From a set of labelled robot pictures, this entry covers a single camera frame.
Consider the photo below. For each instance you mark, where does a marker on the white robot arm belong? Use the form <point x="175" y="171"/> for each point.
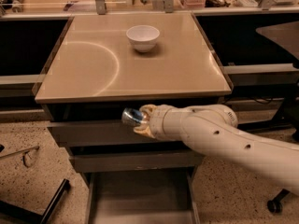
<point x="211" y="130"/>

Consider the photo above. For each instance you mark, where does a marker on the white ceramic bowl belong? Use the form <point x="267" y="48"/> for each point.
<point x="143" y="38"/>

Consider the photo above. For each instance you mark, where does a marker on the middle grey drawer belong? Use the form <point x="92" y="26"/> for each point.
<point x="129" y="161"/>

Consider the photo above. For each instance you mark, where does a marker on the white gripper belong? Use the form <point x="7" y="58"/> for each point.
<point x="159" y="120"/>

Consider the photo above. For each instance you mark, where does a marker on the grey drawer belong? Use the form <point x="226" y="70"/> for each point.
<point x="107" y="132"/>
<point x="129" y="161"/>
<point x="162" y="196"/>

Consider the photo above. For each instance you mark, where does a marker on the top grey drawer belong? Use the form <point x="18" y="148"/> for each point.
<point x="107" y="132"/>

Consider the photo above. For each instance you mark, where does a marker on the bottom grey drawer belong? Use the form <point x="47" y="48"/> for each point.
<point x="162" y="196"/>

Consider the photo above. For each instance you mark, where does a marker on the black table leg frame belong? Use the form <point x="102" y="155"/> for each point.
<point x="261" y="118"/>

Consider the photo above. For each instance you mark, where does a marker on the grey drawer cabinet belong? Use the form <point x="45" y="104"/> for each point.
<point x="96" y="73"/>

